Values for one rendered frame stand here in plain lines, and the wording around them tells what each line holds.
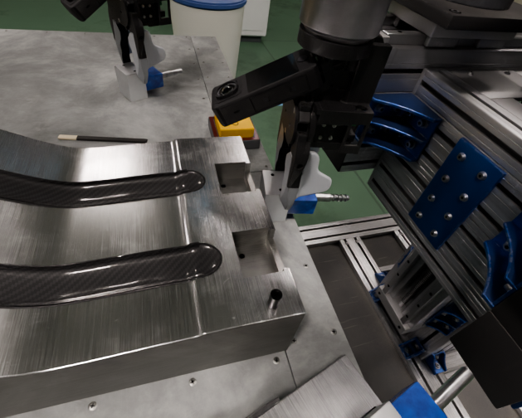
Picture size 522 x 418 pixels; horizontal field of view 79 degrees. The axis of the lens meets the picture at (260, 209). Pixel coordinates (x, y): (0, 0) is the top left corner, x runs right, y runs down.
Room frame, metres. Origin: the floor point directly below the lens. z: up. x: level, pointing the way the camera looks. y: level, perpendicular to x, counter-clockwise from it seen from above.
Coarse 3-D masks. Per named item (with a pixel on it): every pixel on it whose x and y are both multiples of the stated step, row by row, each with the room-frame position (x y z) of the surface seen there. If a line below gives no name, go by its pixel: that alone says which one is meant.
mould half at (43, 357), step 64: (192, 192) 0.24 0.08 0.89; (256, 192) 0.26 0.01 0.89; (0, 256) 0.12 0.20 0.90; (64, 256) 0.14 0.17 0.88; (0, 320) 0.08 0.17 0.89; (64, 320) 0.09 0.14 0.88; (128, 320) 0.10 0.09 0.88; (192, 320) 0.10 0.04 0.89; (256, 320) 0.11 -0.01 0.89; (0, 384) 0.04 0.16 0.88; (64, 384) 0.05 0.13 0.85; (128, 384) 0.07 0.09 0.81
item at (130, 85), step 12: (120, 72) 0.56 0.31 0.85; (132, 72) 0.56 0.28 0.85; (156, 72) 0.60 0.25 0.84; (168, 72) 0.63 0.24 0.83; (180, 72) 0.65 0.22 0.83; (120, 84) 0.57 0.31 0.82; (132, 84) 0.55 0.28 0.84; (144, 84) 0.57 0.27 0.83; (156, 84) 0.59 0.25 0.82; (132, 96) 0.55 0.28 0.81; (144, 96) 0.57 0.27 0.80
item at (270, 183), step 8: (264, 176) 0.33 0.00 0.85; (272, 176) 0.34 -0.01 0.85; (280, 176) 0.34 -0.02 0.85; (264, 184) 0.32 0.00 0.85; (272, 184) 0.32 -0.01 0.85; (280, 184) 0.32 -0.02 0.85; (264, 192) 0.31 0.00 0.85; (272, 192) 0.30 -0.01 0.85; (280, 192) 0.31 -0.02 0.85; (272, 200) 0.30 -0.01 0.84; (280, 200) 0.30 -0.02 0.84; (296, 200) 0.31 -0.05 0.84; (304, 200) 0.31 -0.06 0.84; (312, 200) 0.32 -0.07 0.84; (320, 200) 0.34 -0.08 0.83; (328, 200) 0.34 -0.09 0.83; (336, 200) 0.34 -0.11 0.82; (344, 200) 0.35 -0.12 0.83; (272, 208) 0.30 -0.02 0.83; (280, 208) 0.30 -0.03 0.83; (296, 208) 0.31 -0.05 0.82; (304, 208) 0.31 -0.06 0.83; (312, 208) 0.32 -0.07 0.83; (272, 216) 0.30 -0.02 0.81; (280, 216) 0.30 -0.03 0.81
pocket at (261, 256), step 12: (264, 228) 0.21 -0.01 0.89; (240, 240) 0.20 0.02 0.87; (252, 240) 0.21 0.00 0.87; (264, 240) 0.21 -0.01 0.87; (240, 252) 0.19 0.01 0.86; (252, 252) 0.20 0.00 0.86; (264, 252) 0.20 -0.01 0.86; (276, 252) 0.19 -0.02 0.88; (240, 264) 0.18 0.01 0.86; (252, 264) 0.18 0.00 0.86; (264, 264) 0.19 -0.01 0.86; (276, 264) 0.18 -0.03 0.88
